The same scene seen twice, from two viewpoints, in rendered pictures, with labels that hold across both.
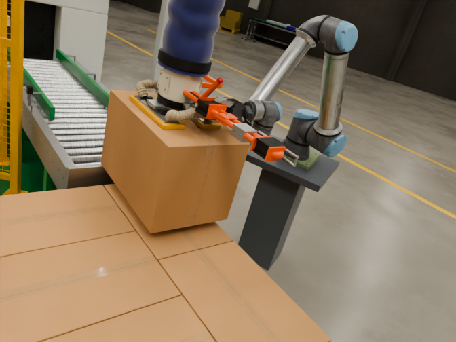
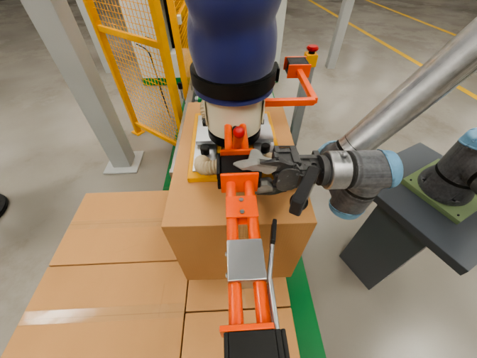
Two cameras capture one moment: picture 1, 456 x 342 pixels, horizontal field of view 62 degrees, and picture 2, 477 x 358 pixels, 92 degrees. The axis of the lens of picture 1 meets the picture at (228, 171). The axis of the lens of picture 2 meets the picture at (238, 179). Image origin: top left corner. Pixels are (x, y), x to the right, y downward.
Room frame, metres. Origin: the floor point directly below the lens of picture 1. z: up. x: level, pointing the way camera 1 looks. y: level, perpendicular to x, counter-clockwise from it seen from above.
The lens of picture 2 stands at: (1.18, -0.11, 1.51)
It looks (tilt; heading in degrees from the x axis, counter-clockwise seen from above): 47 degrees down; 41
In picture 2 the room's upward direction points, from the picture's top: straight up
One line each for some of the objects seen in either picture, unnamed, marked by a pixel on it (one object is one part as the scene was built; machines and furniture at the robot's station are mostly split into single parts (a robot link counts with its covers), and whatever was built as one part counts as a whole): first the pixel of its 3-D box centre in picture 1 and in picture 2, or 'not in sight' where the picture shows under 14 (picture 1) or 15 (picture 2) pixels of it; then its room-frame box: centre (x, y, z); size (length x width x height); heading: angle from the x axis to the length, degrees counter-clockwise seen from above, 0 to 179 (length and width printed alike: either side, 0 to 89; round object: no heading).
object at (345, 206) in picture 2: (258, 133); (350, 194); (1.68, -0.09, 1.01); 0.12 x 0.09 x 0.12; 46
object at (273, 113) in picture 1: (267, 111); (368, 170); (1.67, -0.10, 1.12); 0.12 x 0.09 x 0.10; 133
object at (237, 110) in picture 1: (237, 109); (297, 168); (1.56, 0.03, 1.13); 0.12 x 0.09 x 0.08; 133
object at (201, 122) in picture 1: (192, 108); (262, 137); (1.71, 0.24, 1.03); 0.34 x 0.10 x 0.05; 44
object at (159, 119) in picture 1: (155, 108); (206, 139); (1.58, 0.37, 1.03); 0.34 x 0.10 x 0.05; 44
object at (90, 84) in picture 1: (89, 79); not in sight; (3.14, 1.35, 0.60); 1.60 x 0.11 x 0.09; 43
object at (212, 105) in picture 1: (211, 108); (238, 170); (1.46, 0.13, 1.13); 0.10 x 0.08 x 0.06; 134
